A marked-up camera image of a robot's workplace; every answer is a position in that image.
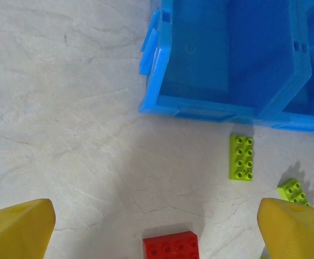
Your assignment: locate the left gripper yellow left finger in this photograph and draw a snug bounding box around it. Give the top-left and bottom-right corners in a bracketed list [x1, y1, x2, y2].
[0, 199, 57, 259]

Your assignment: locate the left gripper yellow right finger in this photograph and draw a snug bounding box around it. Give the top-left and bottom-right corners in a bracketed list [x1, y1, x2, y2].
[256, 197, 314, 259]

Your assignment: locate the lime green lego brick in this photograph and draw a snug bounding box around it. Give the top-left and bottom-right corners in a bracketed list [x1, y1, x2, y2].
[228, 134, 255, 181]
[277, 178, 312, 208]

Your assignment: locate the red lego brick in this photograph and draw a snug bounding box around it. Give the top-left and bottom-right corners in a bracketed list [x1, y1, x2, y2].
[142, 230, 201, 259]

